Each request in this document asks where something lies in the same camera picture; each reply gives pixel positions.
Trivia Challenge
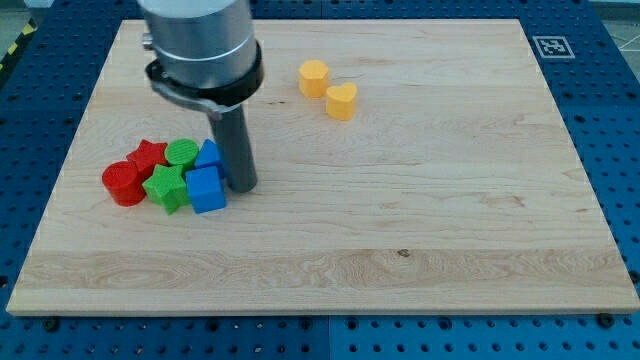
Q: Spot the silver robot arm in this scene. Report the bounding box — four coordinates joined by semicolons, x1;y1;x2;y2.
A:
138;0;257;88

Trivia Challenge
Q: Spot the yellow heart block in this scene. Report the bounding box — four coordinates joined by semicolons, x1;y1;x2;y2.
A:
325;82;358;121

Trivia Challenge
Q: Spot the grey cylindrical pointer rod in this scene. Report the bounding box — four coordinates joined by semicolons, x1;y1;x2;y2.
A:
210;104;257;193

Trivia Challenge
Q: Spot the yellow hexagon block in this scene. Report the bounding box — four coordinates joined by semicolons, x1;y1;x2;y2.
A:
298;59;330;98

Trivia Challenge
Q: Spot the blue triangle block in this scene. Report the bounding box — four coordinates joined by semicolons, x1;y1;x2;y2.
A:
194;139;225;179

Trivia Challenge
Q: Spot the blue cube block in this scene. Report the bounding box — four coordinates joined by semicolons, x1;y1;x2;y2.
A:
185;166;227;214

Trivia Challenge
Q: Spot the wooden board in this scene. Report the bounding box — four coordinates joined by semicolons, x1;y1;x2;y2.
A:
7;19;639;317

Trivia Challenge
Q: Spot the green cylinder block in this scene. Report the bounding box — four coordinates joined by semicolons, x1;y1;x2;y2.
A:
164;138;199;171

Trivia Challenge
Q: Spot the green star block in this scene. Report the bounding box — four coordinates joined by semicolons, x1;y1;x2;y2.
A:
142;165;191;215

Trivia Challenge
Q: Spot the red star block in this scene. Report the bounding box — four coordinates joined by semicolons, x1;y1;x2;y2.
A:
126;139;168;179

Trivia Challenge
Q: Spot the red cylinder block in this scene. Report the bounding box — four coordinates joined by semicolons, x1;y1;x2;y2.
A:
101;161;146;207

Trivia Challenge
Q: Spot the white fiducial marker tag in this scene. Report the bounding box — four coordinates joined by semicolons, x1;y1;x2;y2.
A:
532;35;575;59

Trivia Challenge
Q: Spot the black clamp ring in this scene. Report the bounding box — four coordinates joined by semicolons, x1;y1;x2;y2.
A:
144;41;265;121

